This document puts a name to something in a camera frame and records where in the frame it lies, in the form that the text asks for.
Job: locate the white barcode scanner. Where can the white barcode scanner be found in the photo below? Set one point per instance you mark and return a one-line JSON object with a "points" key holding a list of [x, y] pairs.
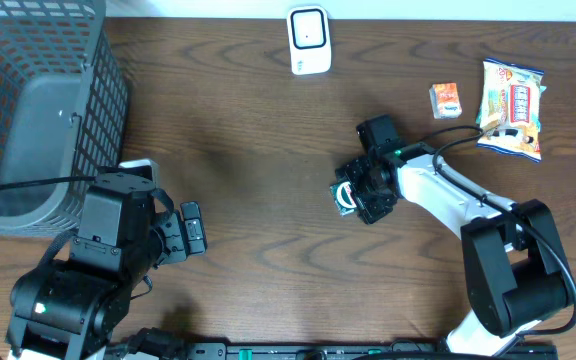
{"points": [[309, 40]]}

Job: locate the orange Kleenex tissue pack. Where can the orange Kleenex tissue pack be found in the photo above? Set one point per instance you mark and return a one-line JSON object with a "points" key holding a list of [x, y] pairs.
{"points": [[445, 101]]}

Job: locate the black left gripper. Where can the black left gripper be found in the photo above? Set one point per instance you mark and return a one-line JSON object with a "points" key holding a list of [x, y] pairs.
{"points": [[174, 235]]}

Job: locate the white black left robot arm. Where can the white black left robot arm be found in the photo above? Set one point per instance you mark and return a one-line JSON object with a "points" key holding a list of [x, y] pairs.
{"points": [[68, 306]]}

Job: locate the wet wipes pack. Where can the wet wipes pack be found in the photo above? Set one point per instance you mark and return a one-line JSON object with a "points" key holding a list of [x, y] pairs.
{"points": [[510, 108]]}

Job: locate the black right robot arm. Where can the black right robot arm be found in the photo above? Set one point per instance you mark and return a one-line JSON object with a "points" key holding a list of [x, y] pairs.
{"points": [[517, 274]]}

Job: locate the grey plastic mesh basket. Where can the grey plastic mesh basket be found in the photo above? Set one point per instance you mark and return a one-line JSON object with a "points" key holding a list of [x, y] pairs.
{"points": [[63, 109]]}

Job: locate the round sticker item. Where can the round sticker item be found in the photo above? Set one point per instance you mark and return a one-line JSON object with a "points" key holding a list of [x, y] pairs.
{"points": [[343, 198]]}

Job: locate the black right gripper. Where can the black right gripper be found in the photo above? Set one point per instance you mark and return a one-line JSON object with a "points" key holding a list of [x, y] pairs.
{"points": [[368, 210]]}

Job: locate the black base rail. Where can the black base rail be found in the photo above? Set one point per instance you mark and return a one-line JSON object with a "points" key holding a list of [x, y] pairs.
{"points": [[221, 351]]}

